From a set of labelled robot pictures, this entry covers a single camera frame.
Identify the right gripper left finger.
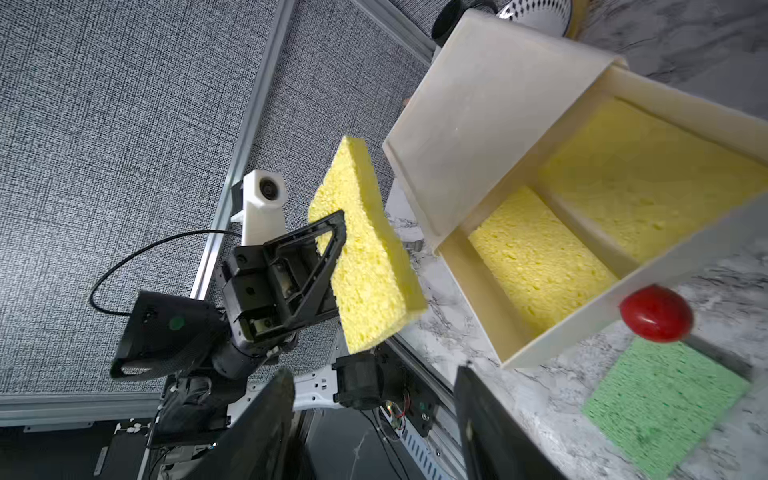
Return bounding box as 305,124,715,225
187,369,295,480

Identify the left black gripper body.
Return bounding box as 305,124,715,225
220,245,309,351

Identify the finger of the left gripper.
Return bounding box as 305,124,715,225
262,210,347,327

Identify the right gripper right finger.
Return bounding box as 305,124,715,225
453,366,564,479

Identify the yellow sponge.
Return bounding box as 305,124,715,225
469,187,617,336
541,99,767,263
307,136,428,354

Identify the drawer with red knob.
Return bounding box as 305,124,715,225
435,66,767,370

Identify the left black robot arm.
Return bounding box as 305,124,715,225
110,211,347,447

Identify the green sponge left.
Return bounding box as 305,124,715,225
583,337,750,479

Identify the black mug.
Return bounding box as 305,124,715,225
430,0,498,47

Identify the white bowl black pattern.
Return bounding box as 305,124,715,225
496,0,574,37

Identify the yellow tray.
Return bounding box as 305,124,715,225
565,0,591,40

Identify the aluminium front rail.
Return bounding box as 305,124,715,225
299,335,475,480

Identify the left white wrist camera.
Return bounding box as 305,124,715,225
230,170,288,246

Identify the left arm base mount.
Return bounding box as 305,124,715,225
331,343,440,438

